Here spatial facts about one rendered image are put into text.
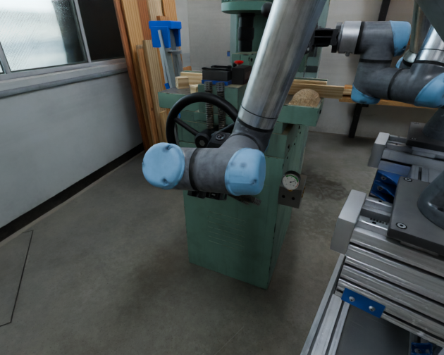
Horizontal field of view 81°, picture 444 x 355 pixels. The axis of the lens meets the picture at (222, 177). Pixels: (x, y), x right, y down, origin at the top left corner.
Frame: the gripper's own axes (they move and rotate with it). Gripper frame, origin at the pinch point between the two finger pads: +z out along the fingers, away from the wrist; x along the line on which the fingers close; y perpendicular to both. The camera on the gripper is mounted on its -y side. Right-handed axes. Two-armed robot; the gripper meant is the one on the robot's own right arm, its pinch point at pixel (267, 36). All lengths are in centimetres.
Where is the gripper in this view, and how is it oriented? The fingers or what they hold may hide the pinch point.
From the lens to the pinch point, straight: 88.5
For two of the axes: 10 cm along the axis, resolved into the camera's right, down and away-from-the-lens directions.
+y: -4.0, 4.1, -8.2
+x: -0.3, 8.9, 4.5
